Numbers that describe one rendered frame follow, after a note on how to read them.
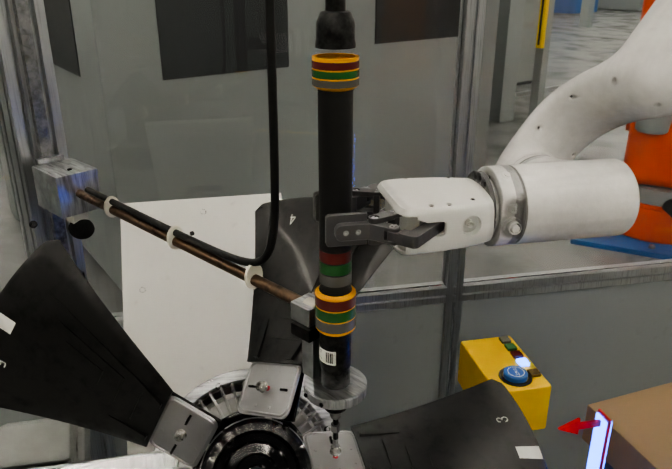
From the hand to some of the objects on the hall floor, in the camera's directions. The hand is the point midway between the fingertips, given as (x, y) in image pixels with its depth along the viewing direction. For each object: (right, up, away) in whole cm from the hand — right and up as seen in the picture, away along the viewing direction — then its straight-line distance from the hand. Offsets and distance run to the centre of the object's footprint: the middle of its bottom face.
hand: (336, 217), depth 65 cm
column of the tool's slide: (-52, -120, +101) cm, 165 cm away
